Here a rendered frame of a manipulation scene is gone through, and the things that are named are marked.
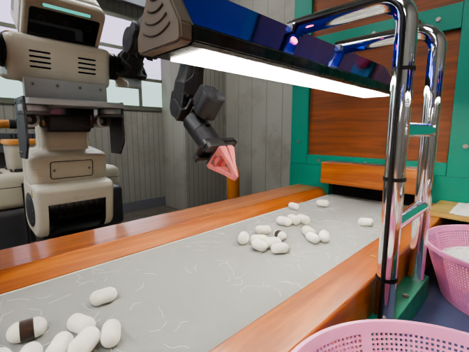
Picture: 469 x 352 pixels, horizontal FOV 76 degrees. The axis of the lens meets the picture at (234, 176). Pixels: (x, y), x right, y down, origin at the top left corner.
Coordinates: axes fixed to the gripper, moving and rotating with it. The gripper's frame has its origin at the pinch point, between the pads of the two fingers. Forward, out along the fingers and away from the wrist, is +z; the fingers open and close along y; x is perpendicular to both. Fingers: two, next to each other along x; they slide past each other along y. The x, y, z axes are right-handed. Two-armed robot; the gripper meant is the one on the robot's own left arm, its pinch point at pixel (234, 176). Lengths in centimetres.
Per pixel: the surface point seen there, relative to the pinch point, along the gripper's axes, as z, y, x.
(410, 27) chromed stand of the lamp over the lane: 13.2, -9.1, -40.3
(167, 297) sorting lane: 19.0, -28.1, -1.3
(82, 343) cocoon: 20.6, -40.0, -5.3
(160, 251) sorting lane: 8.2, -20.3, 8.3
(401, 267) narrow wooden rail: 33.8, 4.0, -13.6
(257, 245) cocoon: 17.3, -8.2, -1.4
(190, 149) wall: -171, 169, 167
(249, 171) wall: -121, 226, 160
